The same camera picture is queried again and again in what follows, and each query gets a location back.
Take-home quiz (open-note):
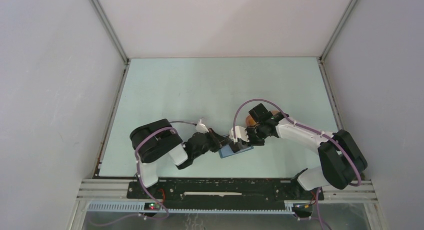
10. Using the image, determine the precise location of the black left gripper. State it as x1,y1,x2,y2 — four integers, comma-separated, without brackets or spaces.
192,127,232,159

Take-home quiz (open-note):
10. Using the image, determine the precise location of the blue card holder wallet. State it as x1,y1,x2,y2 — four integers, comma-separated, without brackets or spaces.
218,139,254,159

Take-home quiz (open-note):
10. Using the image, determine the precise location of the pink oval tray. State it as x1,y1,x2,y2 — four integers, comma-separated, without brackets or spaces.
245,115,257,126

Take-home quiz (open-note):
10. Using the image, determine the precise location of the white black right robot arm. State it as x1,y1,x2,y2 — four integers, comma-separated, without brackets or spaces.
246,104,368,199

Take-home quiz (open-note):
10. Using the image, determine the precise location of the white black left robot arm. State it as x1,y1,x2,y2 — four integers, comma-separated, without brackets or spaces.
129,119,232,198

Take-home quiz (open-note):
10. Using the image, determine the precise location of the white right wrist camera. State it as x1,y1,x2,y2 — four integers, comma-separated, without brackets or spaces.
229,126,249,143

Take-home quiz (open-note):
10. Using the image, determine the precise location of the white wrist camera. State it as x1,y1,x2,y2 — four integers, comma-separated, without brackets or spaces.
229,126,249,143
195,118,209,133

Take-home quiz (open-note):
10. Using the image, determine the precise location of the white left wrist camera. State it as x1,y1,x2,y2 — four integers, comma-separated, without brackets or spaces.
195,118,209,133

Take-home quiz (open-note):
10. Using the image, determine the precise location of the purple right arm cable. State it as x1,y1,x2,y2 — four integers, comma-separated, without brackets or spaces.
231,99,364,230

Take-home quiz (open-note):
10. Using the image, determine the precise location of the blue-white cable duct strip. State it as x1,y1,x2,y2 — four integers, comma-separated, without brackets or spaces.
86,201,294,215

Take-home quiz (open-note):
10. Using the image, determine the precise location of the aluminium frame rail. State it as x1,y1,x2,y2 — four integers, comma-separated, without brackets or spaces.
76,179,378,204

